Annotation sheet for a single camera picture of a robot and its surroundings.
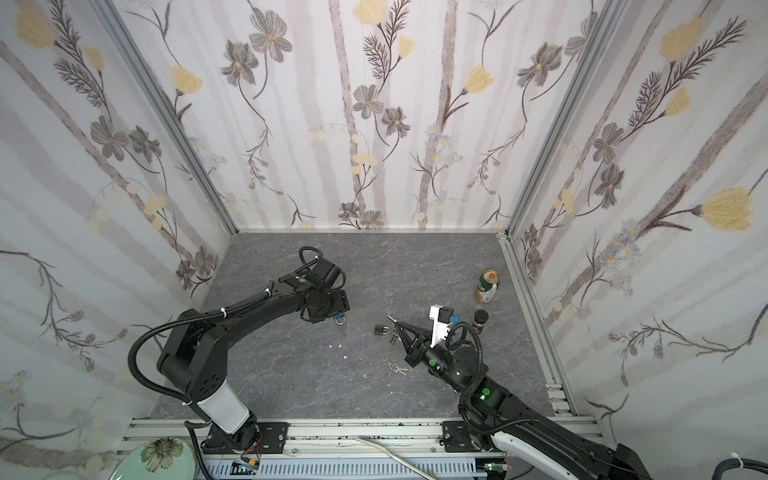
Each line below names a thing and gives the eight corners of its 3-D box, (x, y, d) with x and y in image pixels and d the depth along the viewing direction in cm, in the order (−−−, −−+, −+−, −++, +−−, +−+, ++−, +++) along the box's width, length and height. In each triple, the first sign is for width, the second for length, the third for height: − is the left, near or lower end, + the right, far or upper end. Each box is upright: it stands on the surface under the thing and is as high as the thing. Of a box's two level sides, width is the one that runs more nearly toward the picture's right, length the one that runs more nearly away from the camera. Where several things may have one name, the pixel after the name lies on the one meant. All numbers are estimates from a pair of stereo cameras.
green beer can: (473, 300, 103) (481, 282, 94) (476, 286, 106) (484, 268, 98) (488, 305, 102) (498, 287, 93) (491, 291, 105) (501, 272, 97)
